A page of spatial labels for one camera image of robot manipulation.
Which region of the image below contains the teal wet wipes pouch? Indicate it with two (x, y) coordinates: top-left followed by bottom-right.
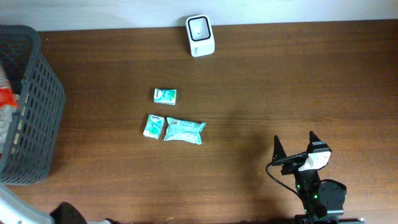
(164, 117), (206, 145)

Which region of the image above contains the white barcode scanner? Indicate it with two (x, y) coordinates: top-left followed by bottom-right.
(185, 15), (215, 57)

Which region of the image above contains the grey plastic basket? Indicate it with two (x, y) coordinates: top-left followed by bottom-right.
(1, 25), (66, 185)

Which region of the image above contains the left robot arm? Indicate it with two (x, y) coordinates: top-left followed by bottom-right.
(1, 184), (120, 224)

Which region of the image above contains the small teal tissue pack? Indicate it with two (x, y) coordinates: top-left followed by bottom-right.
(143, 114), (165, 139)

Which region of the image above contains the black right camera cable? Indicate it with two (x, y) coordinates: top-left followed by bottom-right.
(265, 152), (308, 197)

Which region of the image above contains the orange spaghetti package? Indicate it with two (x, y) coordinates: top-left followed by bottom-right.
(0, 66), (19, 108)

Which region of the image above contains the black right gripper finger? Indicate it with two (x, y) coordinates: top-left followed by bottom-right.
(307, 131), (325, 153)
(271, 135), (287, 164)

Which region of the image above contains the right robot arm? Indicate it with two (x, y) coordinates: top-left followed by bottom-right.
(266, 131), (365, 224)

